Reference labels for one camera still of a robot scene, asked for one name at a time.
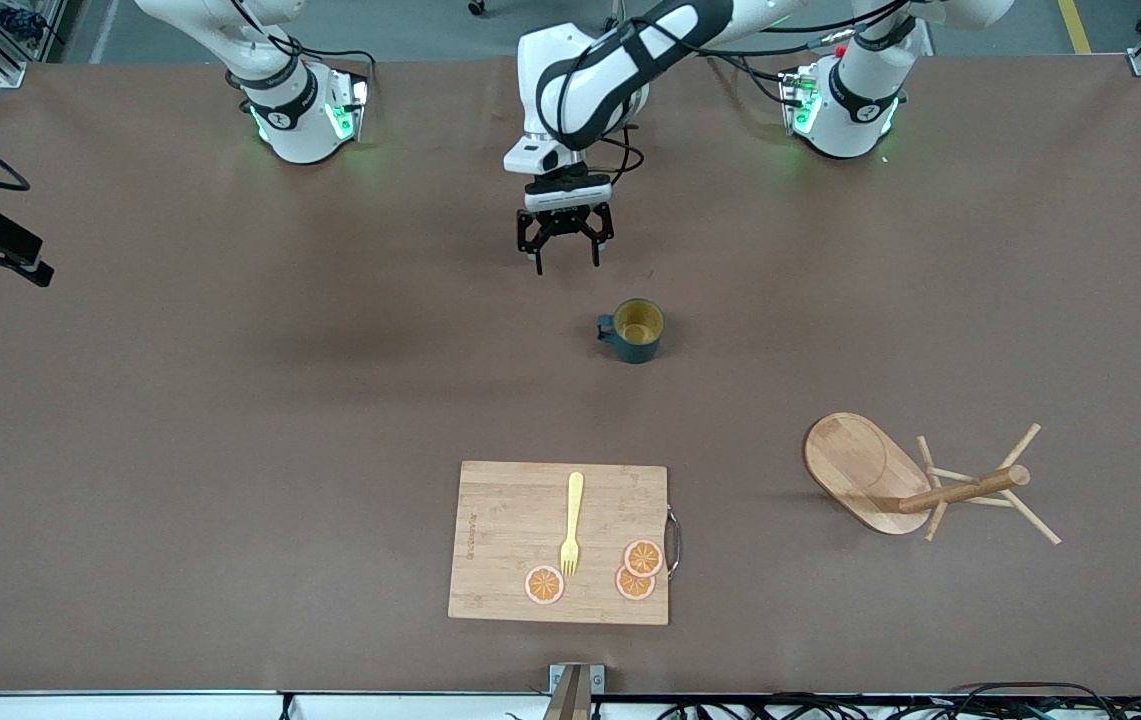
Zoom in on bamboo cutting board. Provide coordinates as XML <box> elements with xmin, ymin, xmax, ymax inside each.
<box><xmin>448</xmin><ymin>460</ymin><xmax>683</xmax><ymax>627</ymax></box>

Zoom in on teal mug yellow inside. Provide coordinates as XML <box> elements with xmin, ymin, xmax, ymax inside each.
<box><xmin>596</xmin><ymin>298</ymin><xmax>667</xmax><ymax>365</ymax></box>

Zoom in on black arm base cable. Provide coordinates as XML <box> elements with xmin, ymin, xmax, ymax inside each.
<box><xmin>695</xmin><ymin>50</ymin><xmax>801</xmax><ymax>106</ymax></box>

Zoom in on tangled black cables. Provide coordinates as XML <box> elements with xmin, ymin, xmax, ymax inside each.
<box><xmin>655</xmin><ymin>683</ymin><xmax>1141</xmax><ymax>720</ymax></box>

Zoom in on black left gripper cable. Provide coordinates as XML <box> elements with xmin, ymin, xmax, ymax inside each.
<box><xmin>590</xmin><ymin>118</ymin><xmax>647</xmax><ymax>189</ymax></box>

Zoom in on yellow plastic fork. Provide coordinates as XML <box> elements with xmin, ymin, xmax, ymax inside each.
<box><xmin>559</xmin><ymin>472</ymin><xmax>585</xmax><ymax>579</ymax></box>

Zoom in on wooden mug tree rack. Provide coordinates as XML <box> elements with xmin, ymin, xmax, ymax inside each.
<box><xmin>803</xmin><ymin>412</ymin><xmax>1063</xmax><ymax>546</ymax></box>

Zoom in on aluminium frame post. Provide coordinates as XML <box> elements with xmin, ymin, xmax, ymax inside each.
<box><xmin>548</xmin><ymin>663</ymin><xmax>606</xmax><ymax>720</ymax></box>

